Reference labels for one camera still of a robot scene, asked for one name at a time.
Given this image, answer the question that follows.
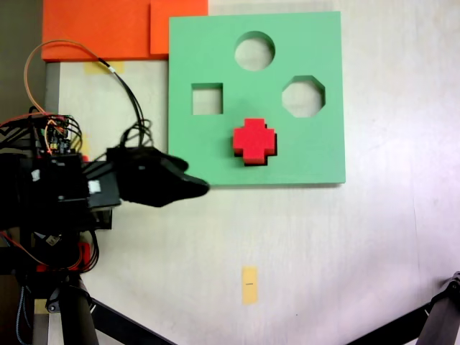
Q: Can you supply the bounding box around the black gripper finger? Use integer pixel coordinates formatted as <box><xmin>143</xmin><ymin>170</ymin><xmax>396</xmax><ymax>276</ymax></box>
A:
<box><xmin>159</xmin><ymin>152</ymin><xmax>190</xmax><ymax>175</ymax></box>
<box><xmin>157</xmin><ymin>174</ymin><xmax>211</xmax><ymax>208</ymax></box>

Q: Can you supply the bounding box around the red cross columnar block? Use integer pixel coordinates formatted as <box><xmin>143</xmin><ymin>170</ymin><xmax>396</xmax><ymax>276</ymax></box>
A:
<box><xmin>232</xmin><ymin>117</ymin><xmax>280</xmax><ymax>168</ymax></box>

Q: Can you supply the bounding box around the large orange foam block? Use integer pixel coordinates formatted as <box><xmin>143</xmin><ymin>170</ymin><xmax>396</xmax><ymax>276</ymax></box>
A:
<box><xmin>41</xmin><ymin>0</ymin><xmax>152</xmax><ymax>62</ymax></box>

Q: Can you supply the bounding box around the green controller circuit board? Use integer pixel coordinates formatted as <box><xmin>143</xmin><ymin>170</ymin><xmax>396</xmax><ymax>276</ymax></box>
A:
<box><xmin>34</xmin><ymin>114</ymin><xmax>82</xmax><ymax>156</ymax></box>

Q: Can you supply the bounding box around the long yellow tape marker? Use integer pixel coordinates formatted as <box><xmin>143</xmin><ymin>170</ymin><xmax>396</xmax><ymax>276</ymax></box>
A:
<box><xmin>241</xmin><ymin>266</ymin><xmax>259</xmax><ymax>306</ymax></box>

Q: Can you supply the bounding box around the small black circuit board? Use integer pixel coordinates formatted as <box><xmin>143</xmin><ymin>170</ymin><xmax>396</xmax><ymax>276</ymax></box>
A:
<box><xmin>34</xmin><ymin>232</ymin><xmax>63</xmax><ymax>248</ymax></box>

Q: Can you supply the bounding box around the green shape sorter board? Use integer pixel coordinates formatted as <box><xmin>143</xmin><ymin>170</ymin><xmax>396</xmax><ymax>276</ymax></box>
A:
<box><xmin>167</xmin><ymin>10</ymin><xmax>347</xmax><ymax>188</ymax></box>

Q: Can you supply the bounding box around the wide yellow tape piece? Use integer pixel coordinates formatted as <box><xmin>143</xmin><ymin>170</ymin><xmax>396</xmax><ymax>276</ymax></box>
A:
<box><xmin>83</xmin><ymin>60</ymin><xmax>125</xmax><ymax>75</ymax></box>

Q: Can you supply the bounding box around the thin black tripod strut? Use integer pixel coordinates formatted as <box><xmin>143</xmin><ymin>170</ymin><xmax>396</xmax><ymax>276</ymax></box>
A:
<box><xmin>88</xmin><ymin>297</ymin><xmax>178</xmax><ymax>345</ymax></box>
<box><xmin>346</xmin><ymin>301</ymin><xmax>432</xmax><ymax>345</ymax></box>

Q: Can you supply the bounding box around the thick black tripod leg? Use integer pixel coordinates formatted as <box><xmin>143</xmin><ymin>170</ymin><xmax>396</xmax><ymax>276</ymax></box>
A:
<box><xmin>57</xmin><ymin>276</ymin><xmax>100</xmax><ymax>345</ymax></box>
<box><xmin>413</xmin><ymin>271</ymin><xmax>460</xmax><ymax>345</ymax></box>

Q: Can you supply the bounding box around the black looped gripper cable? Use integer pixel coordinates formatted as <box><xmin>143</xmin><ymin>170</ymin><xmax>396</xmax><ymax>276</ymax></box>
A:
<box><xmin>121</xmin><ymin>119</ymin><xmax>154</xmax><ymax>149</ymax></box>

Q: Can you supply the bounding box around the long black cable bundle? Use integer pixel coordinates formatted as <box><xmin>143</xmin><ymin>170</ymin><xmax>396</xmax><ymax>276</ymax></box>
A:
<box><xmin>96</xmin><ymin>56</ymin><xmax>144</xmax><ymax>127</ymax></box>

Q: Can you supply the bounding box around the thin orange wire loop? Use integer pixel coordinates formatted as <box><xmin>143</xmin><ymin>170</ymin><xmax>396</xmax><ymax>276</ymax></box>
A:
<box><xmin>23</xmin><ymin>39</ymin><xmax>101</xmax><ymax>125</ymax></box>

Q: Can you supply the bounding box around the blue white braided cable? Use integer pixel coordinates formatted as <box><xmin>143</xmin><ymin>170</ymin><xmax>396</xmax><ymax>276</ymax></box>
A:
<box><xmin>15</xmin><ymin>285</ymin><xmax>34</xmax><ymax>343</ymax></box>

